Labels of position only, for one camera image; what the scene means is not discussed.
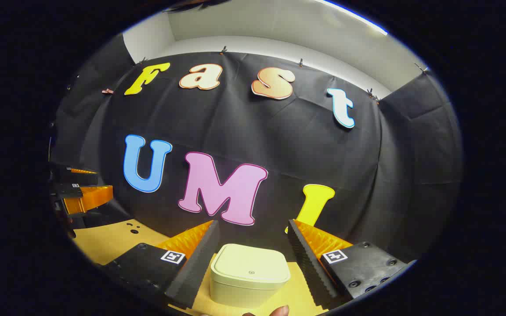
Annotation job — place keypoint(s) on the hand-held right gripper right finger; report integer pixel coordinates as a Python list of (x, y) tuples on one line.
[(310, 267)]

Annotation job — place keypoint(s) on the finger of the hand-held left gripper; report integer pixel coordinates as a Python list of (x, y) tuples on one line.
[(90, 197), (81, 171)]

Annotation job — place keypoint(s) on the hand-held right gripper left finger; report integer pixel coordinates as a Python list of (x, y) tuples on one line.
[(196, 272)]

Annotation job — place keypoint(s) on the pale green desktop garbage bin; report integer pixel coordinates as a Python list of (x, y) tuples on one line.
[(251, 267)]

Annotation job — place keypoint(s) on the wooden desktop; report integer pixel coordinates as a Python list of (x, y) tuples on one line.
[(112, 243)]

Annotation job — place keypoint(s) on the black backdrop cloth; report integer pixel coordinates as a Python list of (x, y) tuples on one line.
[(279, 145)]

